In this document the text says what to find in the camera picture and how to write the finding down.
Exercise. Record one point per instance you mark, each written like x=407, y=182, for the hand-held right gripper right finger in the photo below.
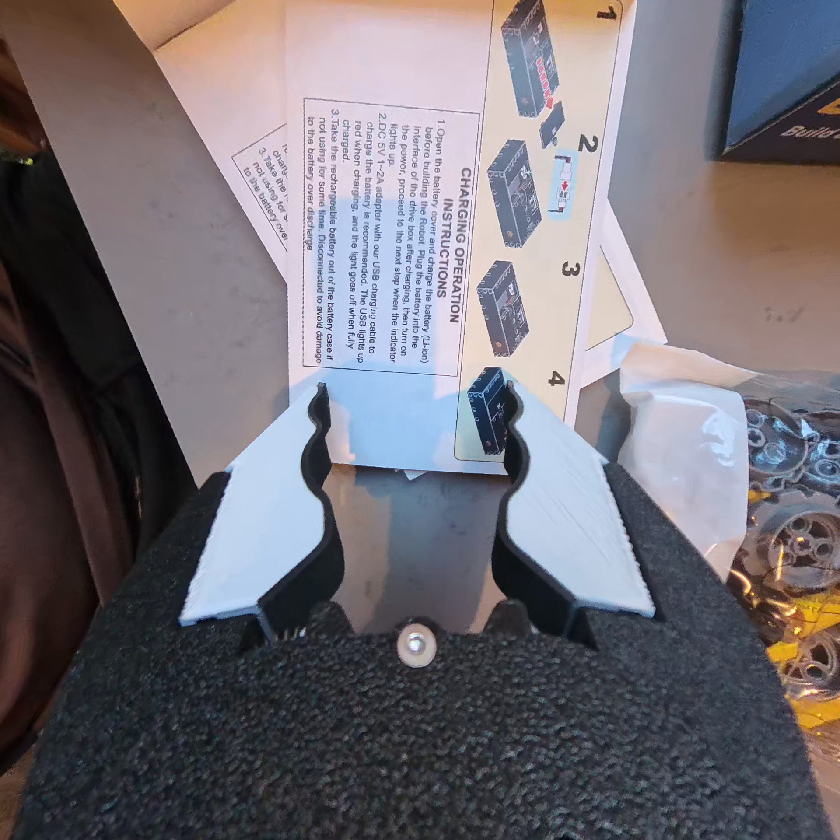
x=577, y=538

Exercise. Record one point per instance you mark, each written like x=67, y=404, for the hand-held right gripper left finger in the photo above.
x=262, y=544

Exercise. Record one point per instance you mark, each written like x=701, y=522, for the white charging instruction sheet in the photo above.
x=216, y=131
x=394, y=197

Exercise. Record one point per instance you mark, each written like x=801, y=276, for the blue cardboard kit box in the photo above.
x=787, y=65

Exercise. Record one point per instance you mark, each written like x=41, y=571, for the clear bag of wheels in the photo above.
x=682, y=446

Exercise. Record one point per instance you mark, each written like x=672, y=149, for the black cloth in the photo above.
x=98, y=367

